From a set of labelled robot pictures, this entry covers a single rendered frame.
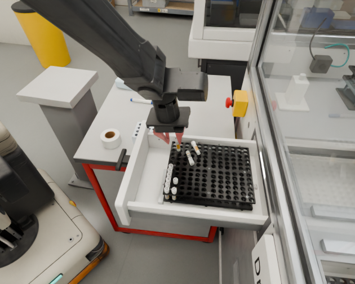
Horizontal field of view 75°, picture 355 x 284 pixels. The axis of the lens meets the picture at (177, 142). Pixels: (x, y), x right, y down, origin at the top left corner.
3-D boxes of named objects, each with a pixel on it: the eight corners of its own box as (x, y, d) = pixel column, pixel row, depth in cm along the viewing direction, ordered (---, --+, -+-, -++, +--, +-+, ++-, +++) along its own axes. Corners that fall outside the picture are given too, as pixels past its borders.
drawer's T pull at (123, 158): (115, 171, 60) (114, 168, 59) (123, 150, 66) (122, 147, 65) (128, 173, 60) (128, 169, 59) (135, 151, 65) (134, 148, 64)
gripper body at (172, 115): (188, 130, 54) (183, 105, 48) (146, 130, 56) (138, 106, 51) (191, 111, 58) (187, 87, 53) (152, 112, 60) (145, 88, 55)
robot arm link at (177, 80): (139, 44, 42) (133, 90, 41) (202, 42, 39) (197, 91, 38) (160, 71, 53) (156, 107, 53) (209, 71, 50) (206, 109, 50)
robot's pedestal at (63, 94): (68, 185, 163) (12, 95, 107) (88, 153, 183) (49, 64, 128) (107, 192, 158) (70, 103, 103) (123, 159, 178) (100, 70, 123)
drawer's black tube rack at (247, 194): (163, 205, 60) (162, 193, 56) (172, 155, 72) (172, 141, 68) (249, 215, 59) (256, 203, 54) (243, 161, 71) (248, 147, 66)
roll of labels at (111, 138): (118, 133, 90) (115, 125, 87) (124, 144, 86) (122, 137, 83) (100, 140, 88) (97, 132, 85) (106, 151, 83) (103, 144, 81)
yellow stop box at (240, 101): (230, 116, 85) (234, 101, 80) (229, 105, 90) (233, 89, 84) (244, 118, 84) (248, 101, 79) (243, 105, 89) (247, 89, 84)
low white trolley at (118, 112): (115, 238, 137) (72, 157, 82) (138, 158, 179) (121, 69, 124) (212, 250, 132) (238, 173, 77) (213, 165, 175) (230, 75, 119)
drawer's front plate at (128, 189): (122, 225, 59) (114, 204, 51) (146, 143, 78) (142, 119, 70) (129, 226, 58) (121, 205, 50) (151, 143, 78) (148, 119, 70)
